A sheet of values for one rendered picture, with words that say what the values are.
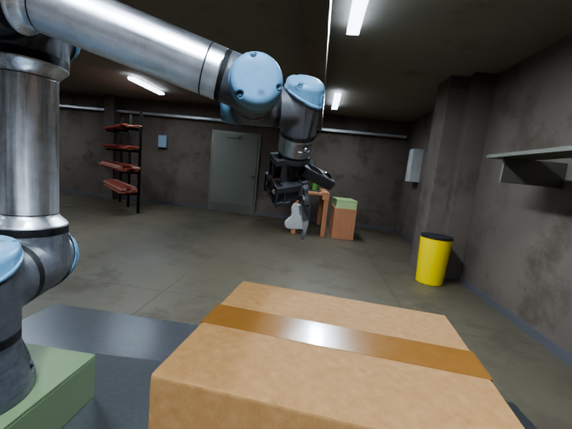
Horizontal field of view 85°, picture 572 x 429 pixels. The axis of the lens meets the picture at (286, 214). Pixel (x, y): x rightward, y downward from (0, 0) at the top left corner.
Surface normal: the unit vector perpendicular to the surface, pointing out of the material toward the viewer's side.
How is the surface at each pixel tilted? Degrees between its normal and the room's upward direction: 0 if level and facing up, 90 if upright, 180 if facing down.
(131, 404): 0
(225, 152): 90
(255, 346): 0
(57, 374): 1
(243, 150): 90
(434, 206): 90
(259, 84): 89
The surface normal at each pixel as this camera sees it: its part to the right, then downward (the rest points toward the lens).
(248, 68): 0.16, 0.15
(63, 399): 0.99, 0.11
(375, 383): 0.10, -0.99
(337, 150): -0.11, 0.13
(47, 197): 0.94, 0.14
